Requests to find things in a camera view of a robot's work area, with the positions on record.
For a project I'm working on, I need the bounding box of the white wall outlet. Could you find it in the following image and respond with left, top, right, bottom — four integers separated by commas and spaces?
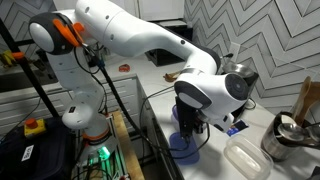
228, 41, 242, 63

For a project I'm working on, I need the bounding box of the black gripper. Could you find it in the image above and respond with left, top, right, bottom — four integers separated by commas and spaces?
174, 95, 199, 145

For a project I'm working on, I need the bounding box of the steel utensil holder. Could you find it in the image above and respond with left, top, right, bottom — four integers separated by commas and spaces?
260, 111, 313, 162

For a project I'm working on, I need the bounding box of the light wooden spoon in holder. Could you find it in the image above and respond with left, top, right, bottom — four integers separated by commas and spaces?
292, 75, 313, 125

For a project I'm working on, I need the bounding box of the orange stand clamp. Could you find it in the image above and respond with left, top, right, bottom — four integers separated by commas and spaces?
10, 50, 26, 61

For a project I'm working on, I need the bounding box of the dark wooden spoon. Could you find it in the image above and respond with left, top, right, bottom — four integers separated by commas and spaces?
162, 71, 183, 84

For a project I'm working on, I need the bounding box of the purple square plastic lid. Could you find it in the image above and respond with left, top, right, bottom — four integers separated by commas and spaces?
168, 130, 201, 157

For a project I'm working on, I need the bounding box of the blue printed card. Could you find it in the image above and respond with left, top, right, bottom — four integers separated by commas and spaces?
226, 119, 250, 138

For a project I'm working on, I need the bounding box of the grey drawer cabinet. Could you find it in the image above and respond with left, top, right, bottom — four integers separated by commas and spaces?
0, 87, 73, 136

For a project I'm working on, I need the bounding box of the white drawer cabinet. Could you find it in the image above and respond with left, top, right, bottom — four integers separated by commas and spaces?
103, 75, 143, 134

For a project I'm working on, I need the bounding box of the clear rectangular lunch box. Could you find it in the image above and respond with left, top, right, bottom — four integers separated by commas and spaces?
223, 134, 275, 180

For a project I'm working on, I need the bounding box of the metal serving spoon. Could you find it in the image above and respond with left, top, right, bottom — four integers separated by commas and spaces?
305, 121, 320, 149

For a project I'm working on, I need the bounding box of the metal ladle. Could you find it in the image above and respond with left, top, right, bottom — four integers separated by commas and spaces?
277, 122, 310, 143

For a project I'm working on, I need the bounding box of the black steel coffee maker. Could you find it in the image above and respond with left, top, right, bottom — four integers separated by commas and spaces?
221, 61, 260, 112

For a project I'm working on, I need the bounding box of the white upper cabinet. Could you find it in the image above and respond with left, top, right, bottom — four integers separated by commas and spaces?
52, 0, 185, 23

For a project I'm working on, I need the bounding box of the white label sticker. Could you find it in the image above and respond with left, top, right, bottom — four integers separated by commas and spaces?
21, 144, 35, 163

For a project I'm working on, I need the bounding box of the black camera stand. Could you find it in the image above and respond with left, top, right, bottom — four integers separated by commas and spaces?
0, 18, 60, 118

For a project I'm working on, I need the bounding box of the wooden base plank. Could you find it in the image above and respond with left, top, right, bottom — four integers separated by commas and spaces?
110, 109, 145, 180

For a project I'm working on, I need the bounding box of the yellow emergency stop button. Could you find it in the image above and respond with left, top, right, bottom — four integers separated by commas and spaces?
23, 117, 47, 139

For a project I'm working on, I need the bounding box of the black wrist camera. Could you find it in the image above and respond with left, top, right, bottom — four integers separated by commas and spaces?
194, 114, 210, 135

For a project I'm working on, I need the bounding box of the black microwave oven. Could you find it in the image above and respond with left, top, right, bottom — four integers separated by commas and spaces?
145, 19, 194, 68

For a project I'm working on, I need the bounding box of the red round item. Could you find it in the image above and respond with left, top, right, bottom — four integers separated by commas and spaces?
118, 63, 132, 74

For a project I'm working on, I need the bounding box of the brown wooden spatula in holder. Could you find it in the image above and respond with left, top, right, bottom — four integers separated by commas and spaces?
299, 80, 320, 127

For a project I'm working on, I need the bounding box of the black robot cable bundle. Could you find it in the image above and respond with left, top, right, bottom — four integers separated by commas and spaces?
73, 43, 212, 161

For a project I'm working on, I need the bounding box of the yellow stand clamp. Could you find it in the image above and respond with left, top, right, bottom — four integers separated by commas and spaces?
0, 49, 16, 69

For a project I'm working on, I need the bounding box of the black controller box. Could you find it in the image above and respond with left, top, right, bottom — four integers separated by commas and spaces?
0, 116, 77, 180

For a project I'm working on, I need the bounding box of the orange cable clip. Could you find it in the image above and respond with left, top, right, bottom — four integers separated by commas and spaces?
52, 18, 86, 48

